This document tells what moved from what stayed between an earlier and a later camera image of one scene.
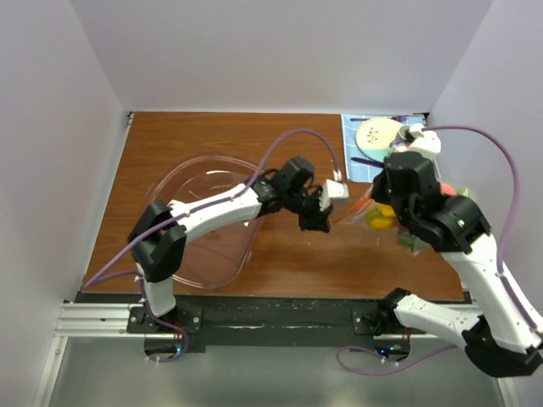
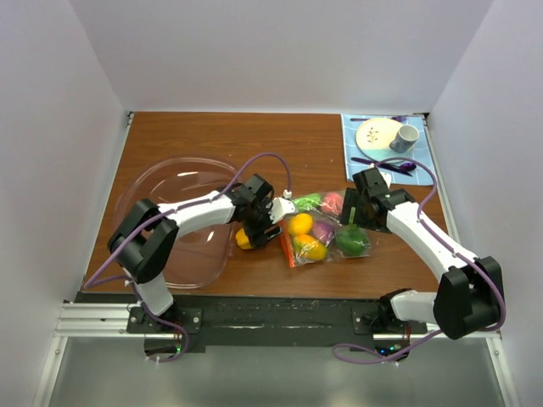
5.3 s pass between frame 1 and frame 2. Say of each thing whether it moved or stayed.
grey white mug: stayed
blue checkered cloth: stayed
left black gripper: moved
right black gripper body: moved
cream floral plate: stayed
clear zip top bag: moved
